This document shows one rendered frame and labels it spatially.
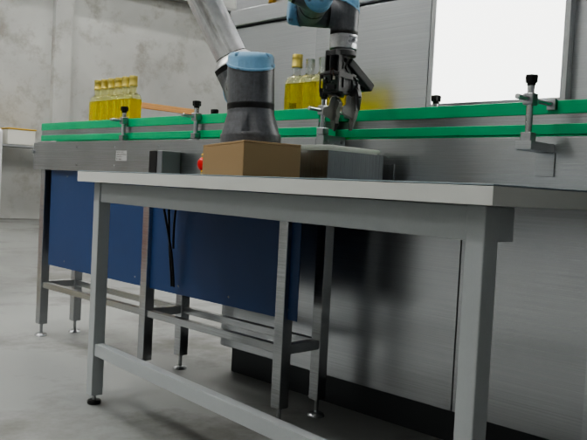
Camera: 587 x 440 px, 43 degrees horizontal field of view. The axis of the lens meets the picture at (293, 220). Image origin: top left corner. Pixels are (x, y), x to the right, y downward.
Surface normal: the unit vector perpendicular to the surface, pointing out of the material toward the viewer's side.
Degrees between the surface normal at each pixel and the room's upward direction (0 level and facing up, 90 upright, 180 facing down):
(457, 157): 90
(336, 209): 90
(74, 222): 90
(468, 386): 90
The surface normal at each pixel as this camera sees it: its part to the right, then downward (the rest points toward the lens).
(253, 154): 0.64, 0.07
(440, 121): -0.71, 0.00
